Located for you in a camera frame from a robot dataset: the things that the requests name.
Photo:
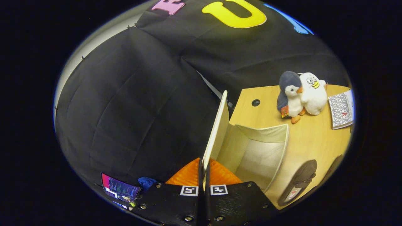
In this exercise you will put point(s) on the white duck plush toy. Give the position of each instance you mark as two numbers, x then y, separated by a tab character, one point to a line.
314	97

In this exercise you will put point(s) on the beige fabric storage box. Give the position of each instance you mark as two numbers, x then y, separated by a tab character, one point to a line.
260	153

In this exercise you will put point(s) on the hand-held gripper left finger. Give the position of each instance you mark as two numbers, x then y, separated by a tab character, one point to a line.
169	204

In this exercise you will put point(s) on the blue cloth item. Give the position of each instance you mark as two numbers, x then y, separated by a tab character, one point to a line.
147	183

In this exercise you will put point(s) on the brown fuzzy shoe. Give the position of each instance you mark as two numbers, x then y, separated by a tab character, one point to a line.
333	169
298	182

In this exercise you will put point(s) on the grey penguin plush toy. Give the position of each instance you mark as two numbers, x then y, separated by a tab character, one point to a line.
292	94

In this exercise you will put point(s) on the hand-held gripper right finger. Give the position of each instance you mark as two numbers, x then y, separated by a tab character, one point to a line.
238	204

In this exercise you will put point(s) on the colourful display screen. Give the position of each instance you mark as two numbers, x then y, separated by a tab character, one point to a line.
121	188

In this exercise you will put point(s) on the grey patterned book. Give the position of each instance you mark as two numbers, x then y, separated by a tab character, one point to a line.
342	110

